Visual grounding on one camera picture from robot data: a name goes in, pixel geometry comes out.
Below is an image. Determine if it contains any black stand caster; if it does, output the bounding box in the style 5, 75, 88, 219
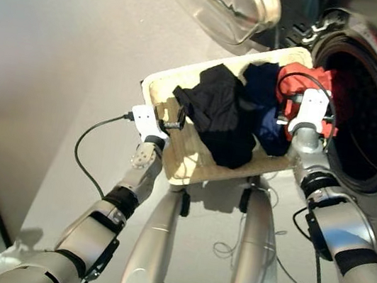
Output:
178, 188, 193, 218
237, 184, 254, 213

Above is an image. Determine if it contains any black cloth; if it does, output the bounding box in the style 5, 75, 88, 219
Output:
162, 57, 269, 172

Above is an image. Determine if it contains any round washing machine door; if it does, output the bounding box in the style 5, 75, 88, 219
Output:
153, 0, 287, 61

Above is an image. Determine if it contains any orange cloth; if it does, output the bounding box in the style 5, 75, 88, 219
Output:
267, 59, 347, 148

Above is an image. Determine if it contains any silver robot leg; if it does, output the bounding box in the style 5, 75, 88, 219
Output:
120, 185, 185, 283
230, 174, 294, 283

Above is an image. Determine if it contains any thin white floor cable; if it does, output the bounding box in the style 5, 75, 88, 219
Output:
211, 179, 296, 270

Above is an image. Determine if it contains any dark blue cloth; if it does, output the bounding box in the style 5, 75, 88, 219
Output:
232, 59, 303, 160

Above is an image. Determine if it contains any pale woven laundry basket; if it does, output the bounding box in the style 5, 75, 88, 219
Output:
126, 22, 317, 204

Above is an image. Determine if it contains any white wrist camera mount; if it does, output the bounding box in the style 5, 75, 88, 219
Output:
126, 102, 173, 145
286, 85, 334, 139

